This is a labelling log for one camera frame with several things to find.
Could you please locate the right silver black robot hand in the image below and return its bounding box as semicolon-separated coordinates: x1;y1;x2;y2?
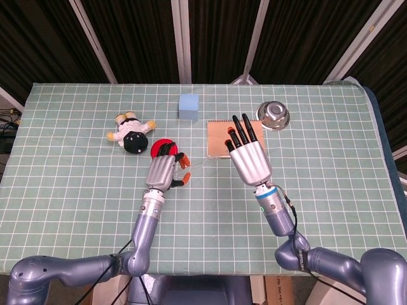
224;112;273;186

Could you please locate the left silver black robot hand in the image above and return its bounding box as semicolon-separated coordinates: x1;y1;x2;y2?
145;141;193;193

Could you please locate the red round plastic disc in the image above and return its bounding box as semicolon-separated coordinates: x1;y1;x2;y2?
150;139;179;159

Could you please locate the brown spiral notebook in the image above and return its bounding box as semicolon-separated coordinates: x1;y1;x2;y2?
206;119;267;159

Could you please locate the plush doll with black head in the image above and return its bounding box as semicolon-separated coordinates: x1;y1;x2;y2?
106;111;158;156

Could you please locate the upturned stainless steel bowl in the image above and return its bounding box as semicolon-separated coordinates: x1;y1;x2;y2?
256;100;291;132

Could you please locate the green checkered tablecloth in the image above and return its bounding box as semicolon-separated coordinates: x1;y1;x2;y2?
0;83;403;276

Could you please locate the light blue foam cube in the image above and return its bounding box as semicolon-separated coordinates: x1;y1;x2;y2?
178;94;200;122

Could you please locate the blue-grey robot torso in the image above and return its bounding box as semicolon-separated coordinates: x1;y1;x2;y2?
127;274;255;305

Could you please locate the brown cardboard box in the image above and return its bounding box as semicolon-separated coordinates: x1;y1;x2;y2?
264;275;314;305

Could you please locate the dark pleated curtain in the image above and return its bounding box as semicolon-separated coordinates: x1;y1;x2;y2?
0;0;407;153

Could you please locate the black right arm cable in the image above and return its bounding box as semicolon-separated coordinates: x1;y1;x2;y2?
272;183;319;280

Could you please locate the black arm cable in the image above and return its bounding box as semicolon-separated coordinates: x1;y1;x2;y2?
76;238;152;305
272;183;319;280

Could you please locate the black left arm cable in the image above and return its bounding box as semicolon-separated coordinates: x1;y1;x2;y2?
76;238;152;305

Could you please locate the white metal frame post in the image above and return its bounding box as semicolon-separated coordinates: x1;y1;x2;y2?
324;0;398;85
170;0;193;85
231;0;271;85
69;0;118;85

